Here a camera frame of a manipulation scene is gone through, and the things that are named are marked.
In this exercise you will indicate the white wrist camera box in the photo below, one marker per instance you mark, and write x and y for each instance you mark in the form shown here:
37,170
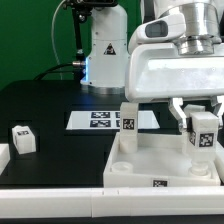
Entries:
161,30

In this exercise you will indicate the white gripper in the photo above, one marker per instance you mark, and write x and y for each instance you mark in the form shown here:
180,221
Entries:
157,72

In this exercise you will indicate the black camera stand pole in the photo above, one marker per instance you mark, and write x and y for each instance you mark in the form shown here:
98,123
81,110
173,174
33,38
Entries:
81,10

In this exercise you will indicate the white sheet with tags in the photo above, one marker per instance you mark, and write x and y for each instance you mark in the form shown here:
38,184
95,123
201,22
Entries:
108,120

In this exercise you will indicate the white square tabletop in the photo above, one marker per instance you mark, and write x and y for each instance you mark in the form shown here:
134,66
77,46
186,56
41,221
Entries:
158,162

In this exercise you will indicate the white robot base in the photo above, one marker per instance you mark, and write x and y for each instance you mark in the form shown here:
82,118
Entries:
107,62

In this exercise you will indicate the white front fence bar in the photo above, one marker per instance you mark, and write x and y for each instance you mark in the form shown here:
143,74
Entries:
109,202

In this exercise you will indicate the white left fence piece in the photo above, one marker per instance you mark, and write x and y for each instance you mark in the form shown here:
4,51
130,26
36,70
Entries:
4,156

